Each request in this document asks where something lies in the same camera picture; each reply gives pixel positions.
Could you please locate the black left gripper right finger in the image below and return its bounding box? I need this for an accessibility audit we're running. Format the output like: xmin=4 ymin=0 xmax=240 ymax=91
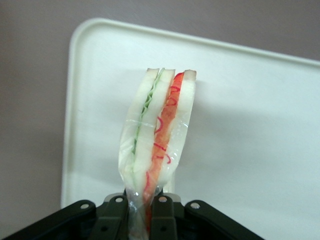
xmin=149 ymin=194 xmax=264 ymax=240

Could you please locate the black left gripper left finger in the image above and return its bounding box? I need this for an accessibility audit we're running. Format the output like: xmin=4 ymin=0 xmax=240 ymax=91
xmin=0 ymin=194 xmax=131 ymax=240

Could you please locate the triangle sandwich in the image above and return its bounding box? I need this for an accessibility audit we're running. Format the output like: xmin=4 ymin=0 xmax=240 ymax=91
xmin=117 ymin=67 xmax=197 ymax=240

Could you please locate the cream rectangular tray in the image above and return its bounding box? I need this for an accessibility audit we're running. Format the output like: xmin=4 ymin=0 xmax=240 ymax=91
xmin=60 ymin=17 xmax=320 ymax=240

